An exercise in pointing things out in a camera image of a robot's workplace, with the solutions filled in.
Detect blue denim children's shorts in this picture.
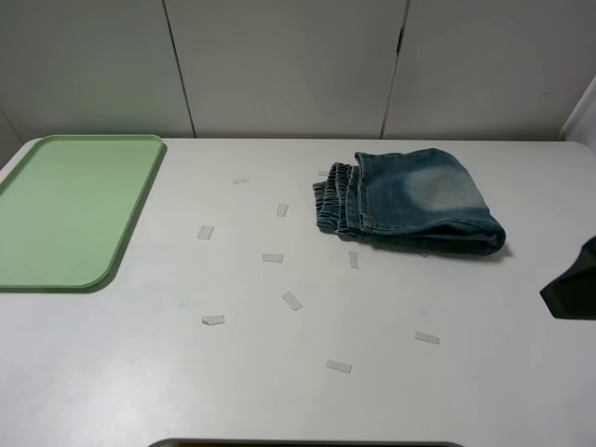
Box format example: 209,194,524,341
313,148,506,256

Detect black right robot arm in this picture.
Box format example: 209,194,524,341
540,237,596,320

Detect green plastic tray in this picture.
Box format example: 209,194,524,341
1,135,166,292

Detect clear tape piece upper middle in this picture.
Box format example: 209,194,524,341
277,204,289,218

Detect clear tape piece right middle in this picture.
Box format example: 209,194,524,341
348,251,359,269

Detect clear tape piece lower left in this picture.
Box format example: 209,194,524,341
202,315,225,326

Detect clear tape piece bottom centre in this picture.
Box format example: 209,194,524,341
326,359,352,373

